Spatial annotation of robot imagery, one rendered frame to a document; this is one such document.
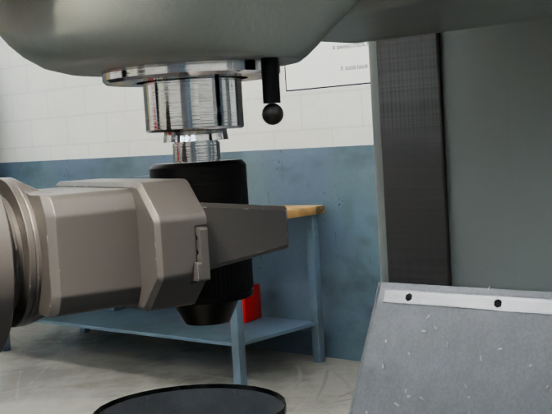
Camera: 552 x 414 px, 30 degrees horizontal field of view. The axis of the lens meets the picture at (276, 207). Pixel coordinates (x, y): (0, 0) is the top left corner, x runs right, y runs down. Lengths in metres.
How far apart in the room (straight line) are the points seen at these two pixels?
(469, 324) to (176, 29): 0.47
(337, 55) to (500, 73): 4.92
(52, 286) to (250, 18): 0.14
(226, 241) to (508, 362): 0.38
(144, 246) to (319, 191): 5.40
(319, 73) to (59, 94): 2.35
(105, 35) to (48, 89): 7.17
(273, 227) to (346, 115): 5.22
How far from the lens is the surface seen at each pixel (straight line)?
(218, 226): 0.47
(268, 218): 0.48
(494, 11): 0.62
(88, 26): 0.43
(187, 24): 0.42
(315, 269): 5.73
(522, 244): 0.82
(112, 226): 0.43
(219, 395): 2.78
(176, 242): 0.43
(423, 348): 0.85
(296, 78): 5.92
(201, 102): 0.48
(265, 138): 6.08
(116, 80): 0.48
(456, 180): 0.85
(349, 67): 5.68
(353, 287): 5.76
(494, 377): 0.81
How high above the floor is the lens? 1.27
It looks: 4 degrees down
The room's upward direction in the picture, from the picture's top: 3 degrees counter-clockwise
